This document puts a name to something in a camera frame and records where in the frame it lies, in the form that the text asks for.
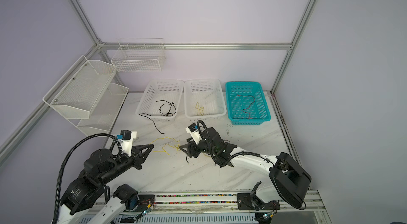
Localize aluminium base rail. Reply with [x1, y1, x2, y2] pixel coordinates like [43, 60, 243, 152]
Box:
[61, 189, 326, 224]

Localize white wire wall basket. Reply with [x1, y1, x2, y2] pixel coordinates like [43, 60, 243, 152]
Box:
[111, 38, 166, 72]

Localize aluminium frame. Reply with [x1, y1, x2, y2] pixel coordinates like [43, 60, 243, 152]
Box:
[1, 0, 318, 166]

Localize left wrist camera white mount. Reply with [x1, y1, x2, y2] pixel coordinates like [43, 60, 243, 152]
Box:
[117, 130, 137, 157]

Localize red cable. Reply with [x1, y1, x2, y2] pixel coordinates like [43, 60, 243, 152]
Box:
[236, 94, 257, 120]

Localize left white plastic basket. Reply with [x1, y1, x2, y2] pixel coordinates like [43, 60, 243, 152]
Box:
[136, 79, 184, 122]

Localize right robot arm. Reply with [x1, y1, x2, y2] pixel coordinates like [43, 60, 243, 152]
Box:
[180, 120, 312, 211]

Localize white mesh two-tier shelf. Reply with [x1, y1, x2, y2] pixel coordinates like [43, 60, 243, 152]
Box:
[42, 56, 128, 136]

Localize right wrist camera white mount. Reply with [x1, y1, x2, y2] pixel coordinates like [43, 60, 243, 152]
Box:
[185, 123, 202, 145]

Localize white plastic basket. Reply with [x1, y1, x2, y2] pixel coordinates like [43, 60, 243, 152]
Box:
[136, 79, 184, 122]
[183, 79, 227, 121]

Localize teal plastic basket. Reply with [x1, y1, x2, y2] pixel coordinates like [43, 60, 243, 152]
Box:
[225, 81, 271, 125]

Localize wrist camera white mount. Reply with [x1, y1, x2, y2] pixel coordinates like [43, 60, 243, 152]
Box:
[185, 123, 202, 145]
[117, 130, 137, 157]

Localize middle white plastic basket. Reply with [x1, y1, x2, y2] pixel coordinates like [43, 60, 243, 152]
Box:
[183, 79, 227, 121]

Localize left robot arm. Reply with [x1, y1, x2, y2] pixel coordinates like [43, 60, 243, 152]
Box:
[52, 130, 154, 224]

